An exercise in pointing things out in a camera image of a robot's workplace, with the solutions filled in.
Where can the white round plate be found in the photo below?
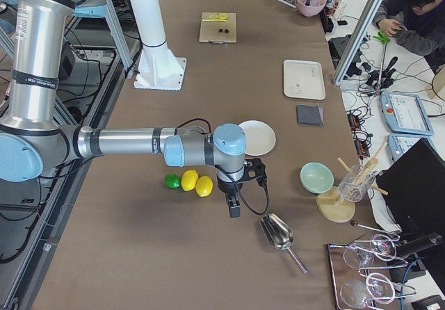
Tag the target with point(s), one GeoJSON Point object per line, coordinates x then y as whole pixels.
{"type": "Point", "coordinates": [259, 136]}

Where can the wooden cutting board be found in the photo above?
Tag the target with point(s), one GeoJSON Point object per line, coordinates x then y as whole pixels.
{"type": "Point", "coordinates": [209, 30]}

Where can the yellow lemon outer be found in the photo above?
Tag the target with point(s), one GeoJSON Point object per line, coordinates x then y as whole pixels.
{"type": "Point", "coordinates": [204, 186]}

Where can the mint green bowl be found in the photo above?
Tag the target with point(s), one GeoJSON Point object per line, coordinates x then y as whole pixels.
{"type": "Point", "coordinates": [316, 178]}

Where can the blue teach pendant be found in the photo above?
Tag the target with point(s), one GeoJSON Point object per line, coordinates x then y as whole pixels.
{"type": "Point", "coordinates": [404, 113]}
{"type": "Point", "coordinates": [399, 143]}

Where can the metal scoop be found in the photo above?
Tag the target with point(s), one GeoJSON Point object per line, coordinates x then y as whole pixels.
{"type": "Point", "coordinates": [280, 236]}

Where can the black monitor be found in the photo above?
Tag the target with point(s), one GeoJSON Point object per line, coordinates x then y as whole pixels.
{"type": "Point", "coordinates": [415, 186]}

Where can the wooden cup stand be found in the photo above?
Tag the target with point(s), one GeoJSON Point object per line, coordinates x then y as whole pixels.
{"type": "Point", "coordinates": [336, 209]}

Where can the pink mixing bowl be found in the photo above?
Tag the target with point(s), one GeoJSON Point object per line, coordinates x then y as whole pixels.
{"type": "Point", "coordinates": [314, 7]}

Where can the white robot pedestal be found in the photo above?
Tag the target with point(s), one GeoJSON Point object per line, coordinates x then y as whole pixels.
{"type": "Point", "coordinates": [158, 67]}

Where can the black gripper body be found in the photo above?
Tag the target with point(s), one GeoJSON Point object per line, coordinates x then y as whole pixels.
{"type": "Point", "coordinates": [226, 187]}

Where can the grey folded cloth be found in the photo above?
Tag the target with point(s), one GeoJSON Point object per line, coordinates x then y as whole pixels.
{"type": "Point", "coordinates": [309, 115]}

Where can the person in grey hoodie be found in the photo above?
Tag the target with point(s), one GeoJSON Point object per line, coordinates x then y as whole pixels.
{"type": "Point", "coordinates": [416, 25]}

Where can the upper wine glass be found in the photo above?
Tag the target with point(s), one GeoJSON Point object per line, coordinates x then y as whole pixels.
{"type": "Point", "coordinates": [363, 253]}

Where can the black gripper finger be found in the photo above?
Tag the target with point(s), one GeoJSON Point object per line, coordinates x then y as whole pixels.
{"type": "Point", "coordinates": [233, 207]}

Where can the wine glass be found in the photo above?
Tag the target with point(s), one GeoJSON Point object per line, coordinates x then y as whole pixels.
{"type": "Point", "coordinates": [374, 291]}
{"type": "Point", "coordinates": [363, 253]}

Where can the lower wine glass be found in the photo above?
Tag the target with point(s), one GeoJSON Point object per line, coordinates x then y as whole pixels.
{"type": "Point", "coordinates": [374, 291]}

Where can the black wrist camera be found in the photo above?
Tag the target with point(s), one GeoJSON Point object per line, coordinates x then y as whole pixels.
{"type": "Point", "coordinates": [255, 170]}

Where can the metal glass rack tray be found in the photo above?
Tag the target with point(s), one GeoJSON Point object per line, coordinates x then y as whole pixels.
{"type": "Point", "coordinates": [341, 274]}

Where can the green lime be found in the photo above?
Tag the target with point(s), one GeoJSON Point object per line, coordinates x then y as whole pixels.
{"type": "Point", "coordinates": [172, 181]}

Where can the aluminium frame post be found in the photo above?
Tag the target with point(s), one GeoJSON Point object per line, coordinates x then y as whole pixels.
{"type": "Point", "coordinates": [365, 19]}

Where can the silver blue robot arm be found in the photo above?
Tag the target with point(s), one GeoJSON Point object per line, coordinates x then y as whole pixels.
{"type": "Point", "coordinates": [32, 142]}

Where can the yellow green plastic knife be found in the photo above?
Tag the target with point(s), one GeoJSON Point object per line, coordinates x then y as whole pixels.
{"type": "Point", "coordinates": [218, 20]}

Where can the yellow lemon near lime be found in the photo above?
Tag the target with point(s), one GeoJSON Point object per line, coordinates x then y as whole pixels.
{"type": "Point", "coordinates": [189, 180]}

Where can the cream rectangular tray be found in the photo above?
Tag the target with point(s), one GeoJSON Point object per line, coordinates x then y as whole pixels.
{"type": "Point", "coordinates": [303, 79]}

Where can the clear glass cup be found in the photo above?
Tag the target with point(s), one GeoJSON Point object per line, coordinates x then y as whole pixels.
{"type": "Point", "coordinates": [356, 183]}

